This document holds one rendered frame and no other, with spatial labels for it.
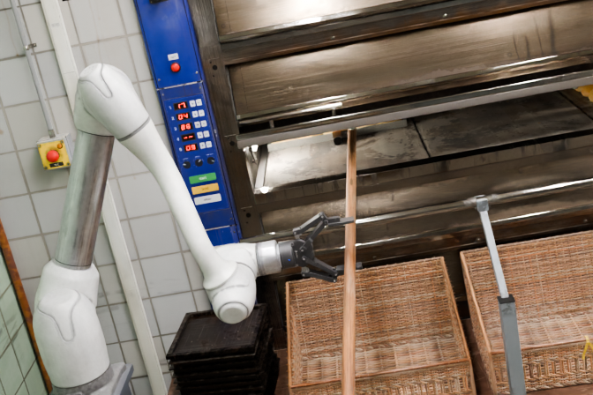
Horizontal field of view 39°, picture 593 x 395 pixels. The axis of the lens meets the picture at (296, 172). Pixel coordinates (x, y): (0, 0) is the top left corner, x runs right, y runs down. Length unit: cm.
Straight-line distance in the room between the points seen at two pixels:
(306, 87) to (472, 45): 55
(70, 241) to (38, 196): 68
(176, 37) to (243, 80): 26
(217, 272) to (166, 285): 92
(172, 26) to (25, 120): 60
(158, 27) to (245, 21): 27
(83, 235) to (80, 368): 36
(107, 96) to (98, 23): 73
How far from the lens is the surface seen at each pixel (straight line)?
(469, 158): 286
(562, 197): 297
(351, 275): 223
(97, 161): 228
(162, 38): 273
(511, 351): 248
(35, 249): 308
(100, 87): 209
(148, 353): 315
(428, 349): 293
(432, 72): 275
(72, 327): 219
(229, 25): 271
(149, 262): 300
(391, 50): 275
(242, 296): 211
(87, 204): 231
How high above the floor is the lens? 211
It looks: 18 degrees down
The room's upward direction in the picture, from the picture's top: 12 degrees counter-clockwise
